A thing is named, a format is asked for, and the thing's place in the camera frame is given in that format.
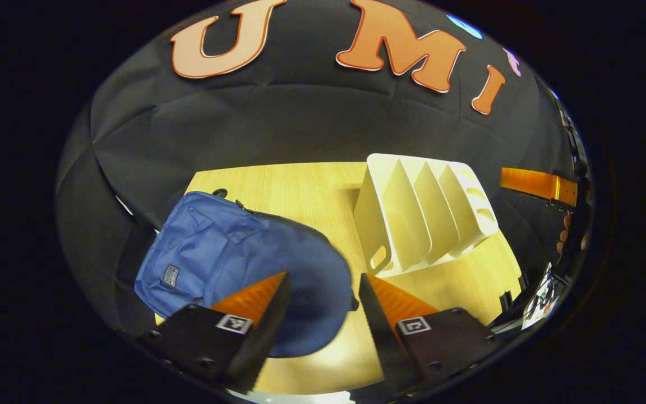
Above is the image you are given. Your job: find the blue schoolbag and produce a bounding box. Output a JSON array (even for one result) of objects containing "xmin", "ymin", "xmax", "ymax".
[{"xmin": 134, "ymin": 190, "xmax": 357, "ymax": 359}]

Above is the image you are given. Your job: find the white colourful printed object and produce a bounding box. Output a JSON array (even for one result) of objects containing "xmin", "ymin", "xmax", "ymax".
[{"xmin": 522, "ymin": 263, "xmax": 561, "ymax": 330}]

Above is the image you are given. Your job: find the white bookshelf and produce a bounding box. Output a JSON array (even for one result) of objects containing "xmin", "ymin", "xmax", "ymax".
[{"xmin": 353, "ymin": 153, "xmax": 499, "ymax": 277}]

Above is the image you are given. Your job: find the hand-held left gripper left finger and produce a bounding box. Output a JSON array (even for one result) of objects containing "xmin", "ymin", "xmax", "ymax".
[{"xmin": 137, "ymin": 272, "xmax": 293, "ymax": 394}]

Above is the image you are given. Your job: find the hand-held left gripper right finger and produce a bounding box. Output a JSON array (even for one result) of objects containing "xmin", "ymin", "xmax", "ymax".
[{"xmin": 358, "ymin": 273, "xmax": 499, "ymax": 395}]

